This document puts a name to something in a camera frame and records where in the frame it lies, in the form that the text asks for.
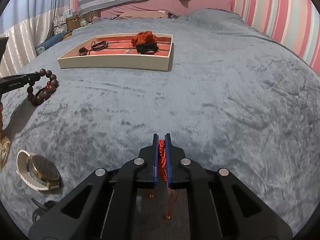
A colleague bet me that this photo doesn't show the watch with beige strap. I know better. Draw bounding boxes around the watch with beige strap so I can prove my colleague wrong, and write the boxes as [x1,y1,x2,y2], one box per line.
[16,150,61,191]

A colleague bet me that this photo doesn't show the black braided cord bracelet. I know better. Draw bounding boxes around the black braided cord bracelet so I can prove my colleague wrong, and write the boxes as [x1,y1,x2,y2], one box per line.
[90,40,110,52]

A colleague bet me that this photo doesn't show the cream scrunchie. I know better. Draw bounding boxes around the cream scrunchie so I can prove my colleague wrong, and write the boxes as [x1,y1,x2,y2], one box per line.
[0,136,11,169]

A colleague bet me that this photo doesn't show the blue cloth on furniture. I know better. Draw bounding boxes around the blue cloth on furniture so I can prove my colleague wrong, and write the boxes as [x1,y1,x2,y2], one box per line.
[35,32,68,50]

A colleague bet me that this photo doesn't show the brown storage box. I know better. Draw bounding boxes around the brown storage box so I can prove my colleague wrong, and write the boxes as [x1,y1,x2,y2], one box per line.
[66,15,81,31]

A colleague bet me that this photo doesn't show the white tray brick-pattern lining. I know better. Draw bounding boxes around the white tray brick-pattern lining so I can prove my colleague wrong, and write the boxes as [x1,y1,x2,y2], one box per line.
[57,33,173,72]

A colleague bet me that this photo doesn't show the grey plush bed blanket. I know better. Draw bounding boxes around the grey plush bed blanket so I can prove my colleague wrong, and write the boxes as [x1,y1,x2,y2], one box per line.
[1,9,319,233]

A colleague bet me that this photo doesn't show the white shiny curtain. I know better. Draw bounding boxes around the white shiny curtain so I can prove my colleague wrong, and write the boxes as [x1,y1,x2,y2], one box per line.
[1,6,69,76]

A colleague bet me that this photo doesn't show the red string bracelet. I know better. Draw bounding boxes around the red string bracelet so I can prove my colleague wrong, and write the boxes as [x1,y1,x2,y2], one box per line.
[149,139,180,221]

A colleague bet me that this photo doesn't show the beige folded cloth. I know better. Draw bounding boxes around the beige folded cloth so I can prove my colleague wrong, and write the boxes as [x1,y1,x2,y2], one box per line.
[117,11,170,19]

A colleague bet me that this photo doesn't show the orange scrunchie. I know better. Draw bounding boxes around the orange scrunchie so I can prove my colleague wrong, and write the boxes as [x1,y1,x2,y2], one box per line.
[131,30,157,47]

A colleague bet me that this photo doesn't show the person's left hand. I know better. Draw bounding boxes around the person's left hand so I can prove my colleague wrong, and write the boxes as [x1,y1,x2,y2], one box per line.
[0,102,3,139]

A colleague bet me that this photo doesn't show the brown wooden bead bracelet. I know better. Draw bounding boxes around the brown wooden bead bracelet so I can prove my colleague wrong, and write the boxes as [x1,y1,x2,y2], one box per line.
[26,68,60,106]

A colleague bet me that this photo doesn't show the black scrunchie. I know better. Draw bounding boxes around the black scrunchie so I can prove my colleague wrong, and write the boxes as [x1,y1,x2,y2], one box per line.
[135,43,159,55]

